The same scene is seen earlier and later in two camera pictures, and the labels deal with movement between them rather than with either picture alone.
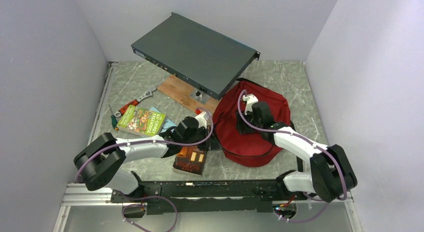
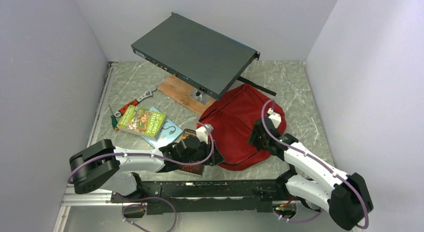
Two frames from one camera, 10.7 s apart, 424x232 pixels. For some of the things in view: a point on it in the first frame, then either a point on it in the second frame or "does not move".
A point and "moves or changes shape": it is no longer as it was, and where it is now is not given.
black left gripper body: x=200 y=132 → x=201 y=153
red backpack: x=246 y=150 moves or changes shape
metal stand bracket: x=200 y=96 does not move
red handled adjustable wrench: x=134 y=102 does not move
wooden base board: x=180 y=90 does not move
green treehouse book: x=142 y=121 does not move
